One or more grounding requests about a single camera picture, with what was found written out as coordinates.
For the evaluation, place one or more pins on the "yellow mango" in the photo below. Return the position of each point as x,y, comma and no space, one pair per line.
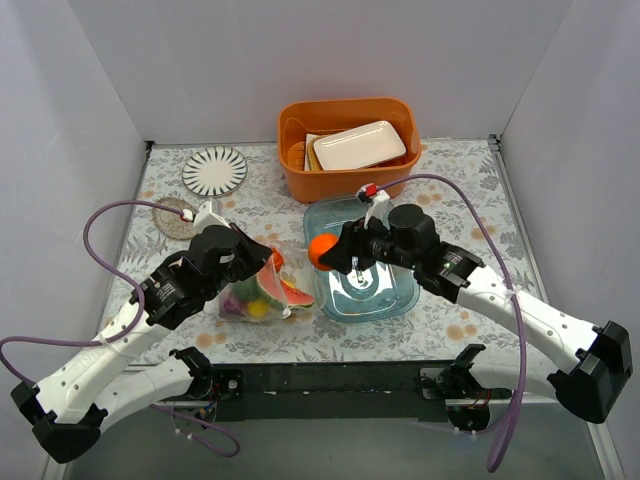
258,309

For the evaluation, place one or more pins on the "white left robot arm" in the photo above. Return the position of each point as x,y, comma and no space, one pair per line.
71,408

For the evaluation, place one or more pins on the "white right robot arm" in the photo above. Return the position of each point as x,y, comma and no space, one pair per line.
586,366

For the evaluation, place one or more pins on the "white rectangular tray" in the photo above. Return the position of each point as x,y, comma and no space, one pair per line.
361,147

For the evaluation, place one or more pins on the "orange mandarin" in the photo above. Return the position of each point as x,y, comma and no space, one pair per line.
318,246

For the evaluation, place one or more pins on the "clear blue glass tray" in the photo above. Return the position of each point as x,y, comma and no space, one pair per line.
378,293

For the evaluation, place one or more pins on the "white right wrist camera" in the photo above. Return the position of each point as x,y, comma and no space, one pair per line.
376,199

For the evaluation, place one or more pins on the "watermelon slice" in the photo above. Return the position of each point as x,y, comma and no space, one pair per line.
278,294

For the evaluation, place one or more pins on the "clear zip top bag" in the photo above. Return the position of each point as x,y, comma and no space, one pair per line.
297,271

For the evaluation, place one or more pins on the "purple sweet potato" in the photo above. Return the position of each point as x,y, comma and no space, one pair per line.
230,305

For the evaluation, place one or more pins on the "blue striped white plate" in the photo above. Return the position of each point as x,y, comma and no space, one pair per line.
215,171

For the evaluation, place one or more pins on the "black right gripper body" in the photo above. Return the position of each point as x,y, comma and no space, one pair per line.
353,247

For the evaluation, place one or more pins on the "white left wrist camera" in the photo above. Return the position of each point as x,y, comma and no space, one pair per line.
203,217

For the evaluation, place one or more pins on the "green pepper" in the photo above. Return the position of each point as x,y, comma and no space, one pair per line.
246,291

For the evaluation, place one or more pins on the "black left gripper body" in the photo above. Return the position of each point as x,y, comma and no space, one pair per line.
250,250

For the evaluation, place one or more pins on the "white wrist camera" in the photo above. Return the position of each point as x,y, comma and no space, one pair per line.
203,217
376,199

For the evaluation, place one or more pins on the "brown speckled plate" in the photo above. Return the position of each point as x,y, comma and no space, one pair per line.
170,224

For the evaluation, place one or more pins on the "orange plastic basin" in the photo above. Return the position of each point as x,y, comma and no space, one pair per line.
301,122

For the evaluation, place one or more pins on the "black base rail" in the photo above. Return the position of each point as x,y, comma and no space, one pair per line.
427,391

